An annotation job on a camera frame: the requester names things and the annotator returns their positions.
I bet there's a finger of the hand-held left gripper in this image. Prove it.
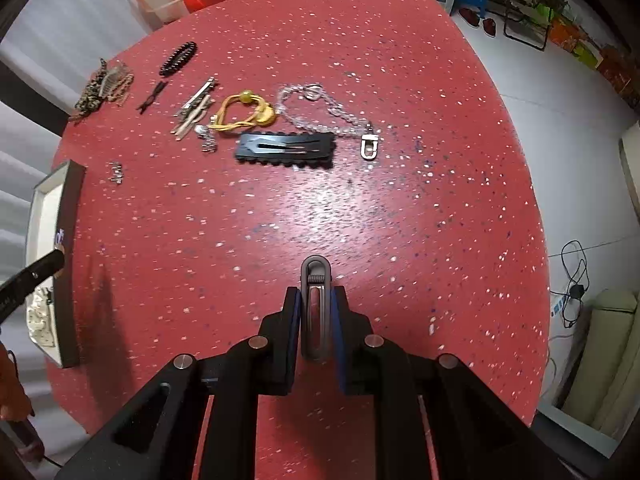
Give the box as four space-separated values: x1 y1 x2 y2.
0 249 66 326

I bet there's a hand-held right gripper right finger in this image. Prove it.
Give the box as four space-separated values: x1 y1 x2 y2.
330 286 591 480

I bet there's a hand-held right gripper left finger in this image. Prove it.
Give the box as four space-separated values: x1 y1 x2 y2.
52 286 301 480

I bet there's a grey jewelry box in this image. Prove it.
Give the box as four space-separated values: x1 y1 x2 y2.
25 160 87 370

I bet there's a plain grey metal hair clip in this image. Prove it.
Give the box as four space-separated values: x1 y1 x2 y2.
300 255 332 361

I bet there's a black scalloped snap hair clip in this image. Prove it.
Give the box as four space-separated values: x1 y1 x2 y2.
235 131 335 170

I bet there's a crystal bead chain with clasp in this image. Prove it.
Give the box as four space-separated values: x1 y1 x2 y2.
276 83 379 161

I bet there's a yellow hair tie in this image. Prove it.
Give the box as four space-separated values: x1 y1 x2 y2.
207 90 277 133

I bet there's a silver rhinestone hair clip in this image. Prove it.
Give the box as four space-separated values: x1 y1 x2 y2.
175 76 219 117

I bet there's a cream polka dot scrunchie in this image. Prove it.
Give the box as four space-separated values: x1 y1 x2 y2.
26 287 55 348

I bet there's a leopard print scrunchie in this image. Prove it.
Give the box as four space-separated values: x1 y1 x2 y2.
74 58 126 121

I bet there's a small black bow clip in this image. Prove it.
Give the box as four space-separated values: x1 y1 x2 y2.
138 81 168 114

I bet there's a translucent hair claw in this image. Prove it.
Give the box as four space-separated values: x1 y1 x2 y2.
100 62 130 92

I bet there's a small silver charm clip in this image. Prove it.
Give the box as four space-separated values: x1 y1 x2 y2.
194 124 219 153

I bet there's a beige hair clip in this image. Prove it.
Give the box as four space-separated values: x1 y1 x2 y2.
171 97 213 140

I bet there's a white power strip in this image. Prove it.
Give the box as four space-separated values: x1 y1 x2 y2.
549 290 571 318

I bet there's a white curtain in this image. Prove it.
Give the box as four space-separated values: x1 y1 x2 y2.
0 0 166 201

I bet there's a beige sofa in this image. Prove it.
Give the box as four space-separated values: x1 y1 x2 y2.
555 287 640 441

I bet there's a black metal folding rack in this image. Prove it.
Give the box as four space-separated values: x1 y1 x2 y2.
492 0 556 51

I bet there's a row of colourful boxes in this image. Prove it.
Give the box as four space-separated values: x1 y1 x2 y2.
537 0 636 106

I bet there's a brown bead bracelet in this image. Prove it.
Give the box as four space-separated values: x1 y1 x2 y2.
107 72 135 107

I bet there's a black charger cable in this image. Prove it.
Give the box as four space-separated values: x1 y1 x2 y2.
559 240 591 328

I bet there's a black bead bracelet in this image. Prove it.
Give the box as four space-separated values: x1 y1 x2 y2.
159 41 198 77

